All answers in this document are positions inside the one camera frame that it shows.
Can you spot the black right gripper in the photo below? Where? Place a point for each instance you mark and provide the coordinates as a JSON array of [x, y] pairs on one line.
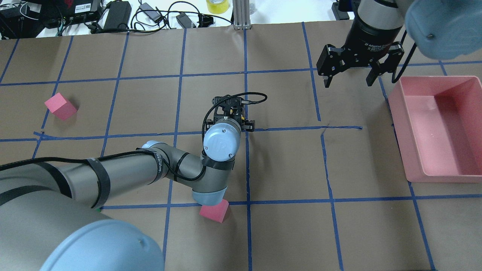
[[371, 40]]

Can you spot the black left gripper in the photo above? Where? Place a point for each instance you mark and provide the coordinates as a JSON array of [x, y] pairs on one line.
[[249, 125]]

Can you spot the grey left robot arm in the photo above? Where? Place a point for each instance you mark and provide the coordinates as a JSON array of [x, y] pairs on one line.
[[49, 205]]

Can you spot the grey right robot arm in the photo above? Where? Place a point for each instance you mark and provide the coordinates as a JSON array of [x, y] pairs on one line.
[[440, 29]]

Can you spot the pink plastic bin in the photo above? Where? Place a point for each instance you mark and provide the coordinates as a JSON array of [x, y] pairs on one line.
[[438, 124]]

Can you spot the small black power brick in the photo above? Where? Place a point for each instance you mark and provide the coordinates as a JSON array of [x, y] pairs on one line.
[[184, 20]]

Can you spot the yellow tape roll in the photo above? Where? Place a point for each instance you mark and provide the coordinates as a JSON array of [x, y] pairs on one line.
[[217, 6]]

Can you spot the pink foam cube near base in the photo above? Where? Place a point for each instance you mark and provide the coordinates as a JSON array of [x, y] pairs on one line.
[[215, 213]]

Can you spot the black power adapter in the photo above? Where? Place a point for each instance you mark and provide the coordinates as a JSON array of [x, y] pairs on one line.
[[117, 16]]

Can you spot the pink foam cube far side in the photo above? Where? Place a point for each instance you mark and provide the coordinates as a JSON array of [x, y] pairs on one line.
[[61, 107]]

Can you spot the black electronics box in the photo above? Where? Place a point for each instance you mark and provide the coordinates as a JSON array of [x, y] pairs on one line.
[[70, 11]]

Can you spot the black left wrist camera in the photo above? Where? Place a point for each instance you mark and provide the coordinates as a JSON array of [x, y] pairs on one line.
[[228, 102]]

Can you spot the aluminium extrusion post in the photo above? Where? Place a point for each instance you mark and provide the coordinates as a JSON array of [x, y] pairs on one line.
[[241, 14]]

